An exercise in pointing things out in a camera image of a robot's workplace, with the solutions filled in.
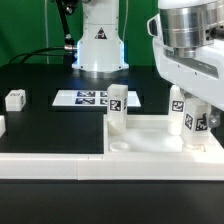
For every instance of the white square table top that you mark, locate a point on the white square table top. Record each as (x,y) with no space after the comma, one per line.
(149,134)

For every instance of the white U-shaped obstacle fence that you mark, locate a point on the white U-shaped obstacle fence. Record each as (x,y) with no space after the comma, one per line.
(113,166)

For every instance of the white sheet with markers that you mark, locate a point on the white sheet with markers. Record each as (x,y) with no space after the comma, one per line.
(81,98)

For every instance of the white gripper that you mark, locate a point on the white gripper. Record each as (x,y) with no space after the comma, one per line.
(202,76)

